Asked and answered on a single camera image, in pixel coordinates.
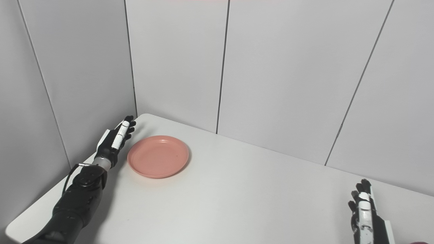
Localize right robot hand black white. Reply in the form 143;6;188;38
348;179;395;244

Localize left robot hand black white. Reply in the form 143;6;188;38
96;116;137;169

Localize pink round plate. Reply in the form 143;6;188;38
127;135;190;179

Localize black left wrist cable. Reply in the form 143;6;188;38
62;163;94;197

